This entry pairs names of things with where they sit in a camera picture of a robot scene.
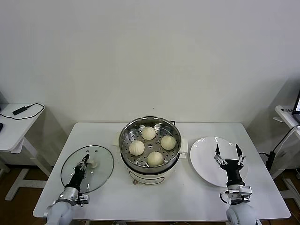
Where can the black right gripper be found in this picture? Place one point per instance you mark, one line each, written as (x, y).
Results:
(234, 173)

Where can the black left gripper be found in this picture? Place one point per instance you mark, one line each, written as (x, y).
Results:
(77, 178)

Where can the round glass lid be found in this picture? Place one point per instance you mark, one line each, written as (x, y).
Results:
(100, 164)

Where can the white steamed baozi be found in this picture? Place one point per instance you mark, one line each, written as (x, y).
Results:
(168, 142)
(137, 147)
(149, 132)
(155, 158)

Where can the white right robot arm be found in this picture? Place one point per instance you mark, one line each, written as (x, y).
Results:
(241, 214)

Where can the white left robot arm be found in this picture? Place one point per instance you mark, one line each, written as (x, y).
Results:
(61, 211)

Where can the perforated steel steamer basket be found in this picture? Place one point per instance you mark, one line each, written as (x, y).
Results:
(124, 140)

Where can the steel steamer pot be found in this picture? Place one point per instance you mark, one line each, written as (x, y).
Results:
(152, 175)

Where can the round white plate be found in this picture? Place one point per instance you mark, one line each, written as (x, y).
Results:
(204, 159)

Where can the white side table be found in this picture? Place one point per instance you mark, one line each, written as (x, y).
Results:
(14, 131)
(284, 114)

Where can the dark laptop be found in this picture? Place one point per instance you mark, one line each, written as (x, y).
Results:
(297, 107)

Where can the flat black power adapter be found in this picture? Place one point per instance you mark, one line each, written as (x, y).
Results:
(19, 110)

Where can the small black device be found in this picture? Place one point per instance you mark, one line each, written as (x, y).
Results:
(1, 127)

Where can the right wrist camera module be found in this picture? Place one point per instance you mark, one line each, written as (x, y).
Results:
(245, 193)

